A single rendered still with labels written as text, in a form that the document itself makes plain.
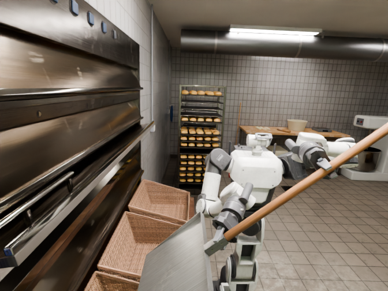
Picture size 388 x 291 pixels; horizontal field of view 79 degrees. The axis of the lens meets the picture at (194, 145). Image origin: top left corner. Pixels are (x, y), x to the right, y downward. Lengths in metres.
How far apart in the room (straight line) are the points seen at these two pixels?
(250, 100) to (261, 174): 4.65
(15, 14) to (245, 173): 1.08
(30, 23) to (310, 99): 5.95
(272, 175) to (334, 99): 5.43
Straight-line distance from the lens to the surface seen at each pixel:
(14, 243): 0.62
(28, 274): 0.97
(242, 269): 1.69
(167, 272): 1.08
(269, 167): 1.30
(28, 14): 0.92
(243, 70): 5.83
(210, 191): 1.27
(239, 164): 1.27
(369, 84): 7.06
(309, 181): 0.90
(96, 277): 1.42
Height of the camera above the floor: 1.76
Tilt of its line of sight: 14 degrees down
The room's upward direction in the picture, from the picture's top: 2 degrees clockwise
